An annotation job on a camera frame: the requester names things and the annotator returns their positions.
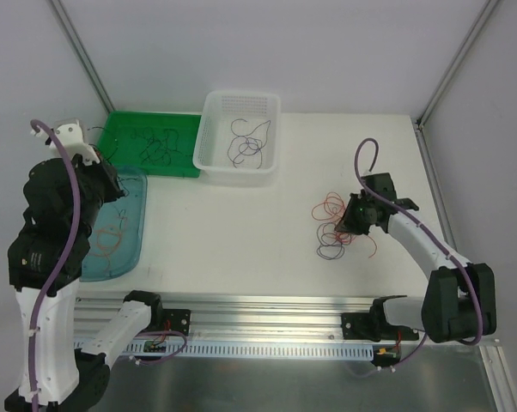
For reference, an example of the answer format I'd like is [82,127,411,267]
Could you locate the orange wire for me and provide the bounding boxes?
[84,222,126,278]

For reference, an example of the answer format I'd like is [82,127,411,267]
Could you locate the translucent blue plastic tray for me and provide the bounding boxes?
[81,167,148,282]

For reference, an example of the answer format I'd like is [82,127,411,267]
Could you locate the white slotted cable duct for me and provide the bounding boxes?
[120,338,378,361]

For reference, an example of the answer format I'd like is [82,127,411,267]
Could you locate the purple wire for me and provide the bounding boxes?
[226,136,266,169]

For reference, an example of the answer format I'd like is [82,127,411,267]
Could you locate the black wire in green tray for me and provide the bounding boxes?
[129,127,186,167]

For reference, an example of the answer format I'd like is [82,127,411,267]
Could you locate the aluminium rail frame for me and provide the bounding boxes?
[34,115,500,348]

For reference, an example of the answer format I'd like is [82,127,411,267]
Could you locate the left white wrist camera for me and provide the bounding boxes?
[30,118,101,166]

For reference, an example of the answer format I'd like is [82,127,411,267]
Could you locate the green plastic tray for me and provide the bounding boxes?
[97,111,201,179]

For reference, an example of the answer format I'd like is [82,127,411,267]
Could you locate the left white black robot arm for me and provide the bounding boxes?
[4,155,164,411]

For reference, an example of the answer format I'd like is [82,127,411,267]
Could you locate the orange purple black wires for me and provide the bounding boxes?
[312,191,379,262]

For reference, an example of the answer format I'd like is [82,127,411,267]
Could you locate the white perforated plastic basket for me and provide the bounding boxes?
[192,90,281,187]

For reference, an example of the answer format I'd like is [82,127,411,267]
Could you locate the black wire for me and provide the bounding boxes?
[129,127,186,167]
[231,118,276,155]
[86,126,142,233]

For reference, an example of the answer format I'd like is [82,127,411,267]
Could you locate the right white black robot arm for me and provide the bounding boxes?
[336,173,497,345]

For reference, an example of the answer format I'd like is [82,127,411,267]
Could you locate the black wire in white basket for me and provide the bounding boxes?
[231,118,276,155]

